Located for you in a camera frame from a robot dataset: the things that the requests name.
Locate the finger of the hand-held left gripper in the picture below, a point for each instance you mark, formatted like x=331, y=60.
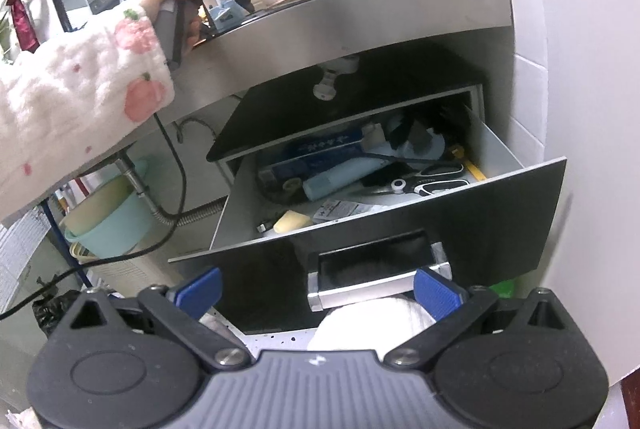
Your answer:
x=226, y=15

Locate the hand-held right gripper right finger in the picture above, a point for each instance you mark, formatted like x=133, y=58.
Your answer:
x=440, y=294

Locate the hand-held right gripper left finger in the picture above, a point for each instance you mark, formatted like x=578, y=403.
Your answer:
x=201, y=293

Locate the black front drawer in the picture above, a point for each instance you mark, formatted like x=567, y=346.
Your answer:
x=500, y=219

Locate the green object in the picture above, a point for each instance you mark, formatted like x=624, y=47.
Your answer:
x=505, y=290

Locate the green plastic basin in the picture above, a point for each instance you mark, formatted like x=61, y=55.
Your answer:
x=115, y=229

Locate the yellow soap bar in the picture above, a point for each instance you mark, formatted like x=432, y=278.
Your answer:
x=292, y=223

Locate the white drain fitting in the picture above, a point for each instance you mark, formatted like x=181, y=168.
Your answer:
x=325, y=87

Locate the stainless steel counter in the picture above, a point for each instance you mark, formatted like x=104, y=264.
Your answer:
x=350, y=24

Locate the yellow ruler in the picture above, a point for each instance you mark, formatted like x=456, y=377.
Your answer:
x=473, y=169

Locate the white paper leaflet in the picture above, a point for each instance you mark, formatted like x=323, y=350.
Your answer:
x=341, y=210

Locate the blue metal rack leg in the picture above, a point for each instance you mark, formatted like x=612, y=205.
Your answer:
x=65, y=249

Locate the light blue cloth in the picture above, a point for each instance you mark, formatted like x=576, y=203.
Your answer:
x=431, y=147

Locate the black plastic bag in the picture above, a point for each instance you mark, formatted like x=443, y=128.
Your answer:
x=52, y=309

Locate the red hanging cloth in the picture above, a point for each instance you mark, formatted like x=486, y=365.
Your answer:
x=22, y=24

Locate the light blue tube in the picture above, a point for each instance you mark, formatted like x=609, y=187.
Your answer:
x=340, y=177

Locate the dark blue box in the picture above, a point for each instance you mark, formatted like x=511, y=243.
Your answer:
x=320, y=150

